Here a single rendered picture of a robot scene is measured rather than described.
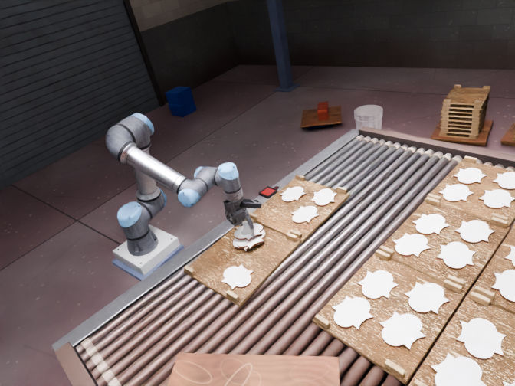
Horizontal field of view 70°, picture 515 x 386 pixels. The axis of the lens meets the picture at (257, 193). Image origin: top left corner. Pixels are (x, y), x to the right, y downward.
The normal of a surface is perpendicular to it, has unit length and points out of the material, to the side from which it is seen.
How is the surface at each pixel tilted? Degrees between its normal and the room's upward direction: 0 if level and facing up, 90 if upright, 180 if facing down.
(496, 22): 90
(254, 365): 0
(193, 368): 0
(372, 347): 0
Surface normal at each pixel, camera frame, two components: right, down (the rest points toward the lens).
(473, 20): -0.61, 0.53
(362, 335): -0.19, -0.82
